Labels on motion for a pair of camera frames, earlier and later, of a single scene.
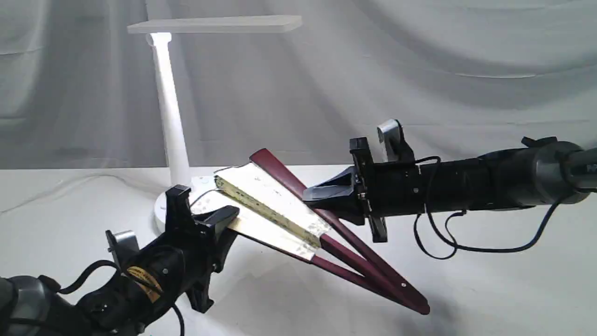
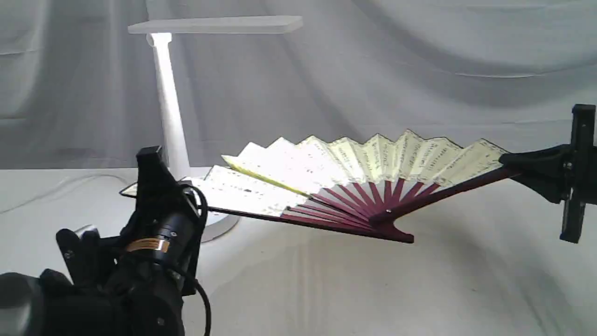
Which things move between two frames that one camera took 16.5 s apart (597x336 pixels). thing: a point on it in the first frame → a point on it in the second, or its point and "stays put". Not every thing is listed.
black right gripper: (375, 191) → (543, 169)
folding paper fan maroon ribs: (291, 189) → (385, 183)
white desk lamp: (158, 32) stays put
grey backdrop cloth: (78, 92) stays put
